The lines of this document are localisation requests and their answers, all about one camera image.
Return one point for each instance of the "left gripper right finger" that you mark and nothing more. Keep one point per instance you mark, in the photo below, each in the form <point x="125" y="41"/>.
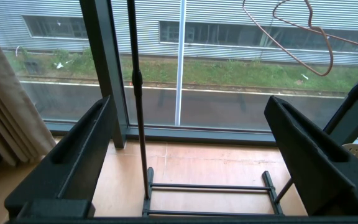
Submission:
<point x="322" y="180"/>

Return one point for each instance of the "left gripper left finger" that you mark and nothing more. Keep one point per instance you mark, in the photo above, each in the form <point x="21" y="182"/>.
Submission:
<point x="73" y="174"/>

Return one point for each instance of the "black clothes rack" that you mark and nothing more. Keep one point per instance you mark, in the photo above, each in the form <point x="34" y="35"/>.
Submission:
<point x="137" y="87"/>

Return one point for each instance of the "beige curtain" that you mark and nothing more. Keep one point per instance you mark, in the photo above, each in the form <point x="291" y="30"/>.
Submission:
<point x="5" y="109"/>

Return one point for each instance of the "window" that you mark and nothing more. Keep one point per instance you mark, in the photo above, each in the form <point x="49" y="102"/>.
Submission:
<point x="228" y="93"/>

